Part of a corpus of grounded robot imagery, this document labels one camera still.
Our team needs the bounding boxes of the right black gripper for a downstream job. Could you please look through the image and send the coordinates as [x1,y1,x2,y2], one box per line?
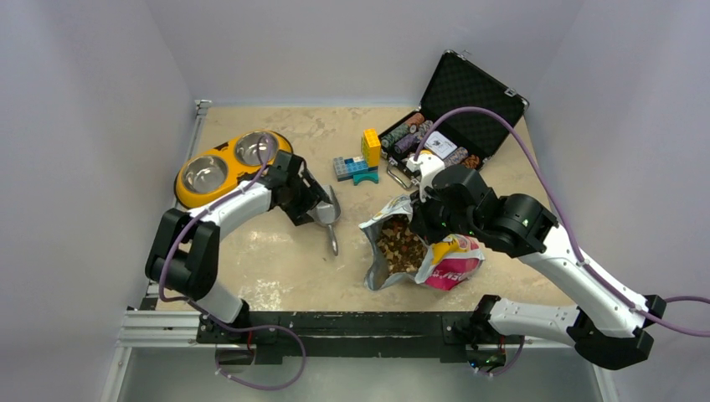
[409,183,479,245]

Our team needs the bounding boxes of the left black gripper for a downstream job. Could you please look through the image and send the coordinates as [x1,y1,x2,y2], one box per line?
[280,168,331,225]

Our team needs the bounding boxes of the silver metal scoop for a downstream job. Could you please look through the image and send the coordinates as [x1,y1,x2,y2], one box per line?
[308,185,341,256]

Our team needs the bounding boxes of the colourful pet food bag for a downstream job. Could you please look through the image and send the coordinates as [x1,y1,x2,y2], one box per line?
[358,195,486,291]

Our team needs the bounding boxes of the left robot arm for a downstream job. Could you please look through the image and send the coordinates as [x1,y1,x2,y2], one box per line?
[145,151,332,343]

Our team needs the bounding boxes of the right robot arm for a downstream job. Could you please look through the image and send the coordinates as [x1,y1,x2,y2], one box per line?
[407,158,666,370]

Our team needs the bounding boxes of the yellow double pet bowl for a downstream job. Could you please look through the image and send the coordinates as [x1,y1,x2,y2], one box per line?
[173,130,293,209]

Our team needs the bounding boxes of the blue grey toy brick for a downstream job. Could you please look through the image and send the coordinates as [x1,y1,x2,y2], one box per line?
[332,156,370,182]

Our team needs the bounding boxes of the teal arch toy piece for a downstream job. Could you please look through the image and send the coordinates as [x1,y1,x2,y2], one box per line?
[352,171,379,186]

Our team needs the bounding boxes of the white playing card deck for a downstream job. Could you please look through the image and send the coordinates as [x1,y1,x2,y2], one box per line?
[424,131,457,160]

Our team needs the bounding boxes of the yellow toy brick block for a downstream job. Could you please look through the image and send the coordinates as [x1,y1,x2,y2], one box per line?
[361,128,381,168]

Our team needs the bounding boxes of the black poker chip case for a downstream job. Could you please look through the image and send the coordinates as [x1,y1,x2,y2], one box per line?
[379,49,529,190]

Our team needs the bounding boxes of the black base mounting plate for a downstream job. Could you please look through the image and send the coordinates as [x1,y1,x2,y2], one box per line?
[197,312,520,364]

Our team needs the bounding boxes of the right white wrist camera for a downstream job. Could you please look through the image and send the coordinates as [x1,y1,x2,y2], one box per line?
[406,152,445,203]

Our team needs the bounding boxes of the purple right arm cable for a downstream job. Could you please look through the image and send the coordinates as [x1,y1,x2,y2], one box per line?
[413,106,710,338]

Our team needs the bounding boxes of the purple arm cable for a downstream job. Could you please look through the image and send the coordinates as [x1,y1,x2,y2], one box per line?
[413,106,710,338]
[157,131,277,305]

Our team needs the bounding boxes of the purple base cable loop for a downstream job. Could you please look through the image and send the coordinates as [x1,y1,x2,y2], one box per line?
[214,325,307,394]

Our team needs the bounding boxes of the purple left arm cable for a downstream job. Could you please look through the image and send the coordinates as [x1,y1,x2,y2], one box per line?
[157,131,277,305]

